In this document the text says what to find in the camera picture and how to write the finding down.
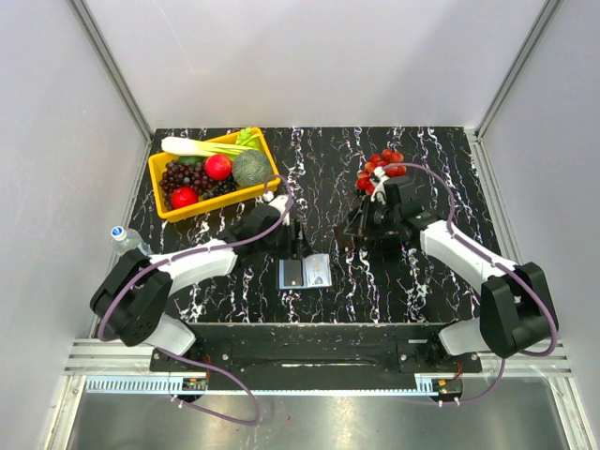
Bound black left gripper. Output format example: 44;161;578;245
258;219;313;261

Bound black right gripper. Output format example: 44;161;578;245
344;196;400;240

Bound black credit card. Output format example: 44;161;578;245
282;260;304;287

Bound black leather card holder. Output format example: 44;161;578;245
277;253;332;291

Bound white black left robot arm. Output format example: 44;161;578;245
90;193;294;370

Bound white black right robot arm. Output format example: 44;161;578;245
359;176;559;371

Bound red artificial berry bunch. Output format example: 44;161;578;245
355;148;407;195

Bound green melon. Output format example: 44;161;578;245
232;150;273;188

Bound red apple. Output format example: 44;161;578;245
204;154;233;181

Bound white green leek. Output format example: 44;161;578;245
161;128;260;158

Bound red tomato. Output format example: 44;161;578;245
170;187;198;209

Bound yellow plastic tray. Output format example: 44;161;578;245
148;127;280;223

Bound dark purple grape bunch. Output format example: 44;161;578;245
158;159;238;202

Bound plastic water bottle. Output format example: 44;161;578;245
111;226;151;256

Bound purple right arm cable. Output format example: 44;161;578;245
372;162;560;408

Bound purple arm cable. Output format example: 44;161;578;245
97;173;295;426
372;162;560;408

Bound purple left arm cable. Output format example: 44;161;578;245
97;173;295;426

